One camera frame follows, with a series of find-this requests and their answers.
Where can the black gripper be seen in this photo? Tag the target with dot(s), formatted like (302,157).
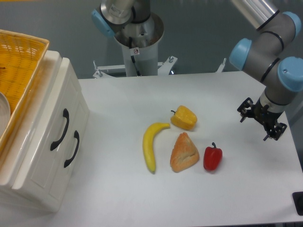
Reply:
(264,116)

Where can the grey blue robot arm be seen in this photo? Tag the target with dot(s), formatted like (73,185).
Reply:
(283,79)

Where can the white drawer cabinet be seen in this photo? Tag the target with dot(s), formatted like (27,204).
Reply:
(17,146)

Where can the red bell pepper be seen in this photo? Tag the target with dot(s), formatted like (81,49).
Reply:
(212,157)

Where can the yellow bell pepper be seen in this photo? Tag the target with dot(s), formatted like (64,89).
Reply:
(183,118)

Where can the orange bread wedge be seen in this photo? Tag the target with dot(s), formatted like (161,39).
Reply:
(184,154)

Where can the yellow banana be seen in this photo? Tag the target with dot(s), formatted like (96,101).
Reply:
(148,138)

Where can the yellow wicker basket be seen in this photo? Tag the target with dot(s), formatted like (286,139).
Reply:
(20,58)

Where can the white plate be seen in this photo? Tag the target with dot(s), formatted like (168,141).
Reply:
(4,113)

